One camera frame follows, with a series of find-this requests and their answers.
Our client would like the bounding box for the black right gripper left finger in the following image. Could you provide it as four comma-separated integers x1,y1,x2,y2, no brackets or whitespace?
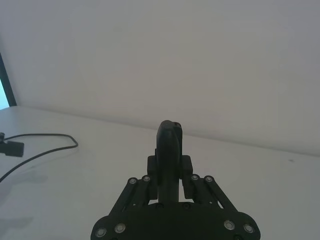
107,119,179,218

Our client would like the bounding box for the thin black cable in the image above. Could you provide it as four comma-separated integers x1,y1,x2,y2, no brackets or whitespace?
0,133,79,183

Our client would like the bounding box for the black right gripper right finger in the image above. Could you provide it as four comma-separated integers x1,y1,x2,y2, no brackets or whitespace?
171,120,243,219

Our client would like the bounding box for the small black plug block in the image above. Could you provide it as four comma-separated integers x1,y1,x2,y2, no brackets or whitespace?
0,131,25,158

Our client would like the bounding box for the white table cloth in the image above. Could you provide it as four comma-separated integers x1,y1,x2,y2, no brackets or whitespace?
0,104,320,240

